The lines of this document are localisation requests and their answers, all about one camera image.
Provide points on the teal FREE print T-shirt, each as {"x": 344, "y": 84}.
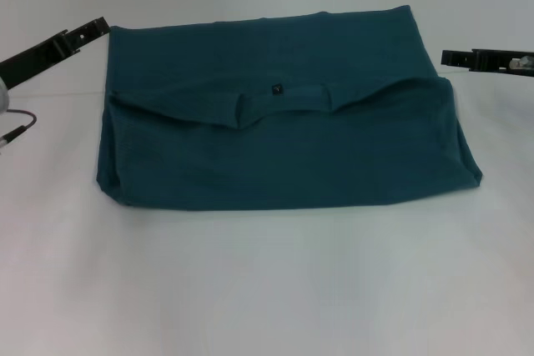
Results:
{"x": 283, "y": 143}

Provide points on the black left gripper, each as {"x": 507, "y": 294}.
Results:
{"x": 31, "y": 62}

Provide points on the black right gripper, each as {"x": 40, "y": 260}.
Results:
{"x": 505, "y": 63}

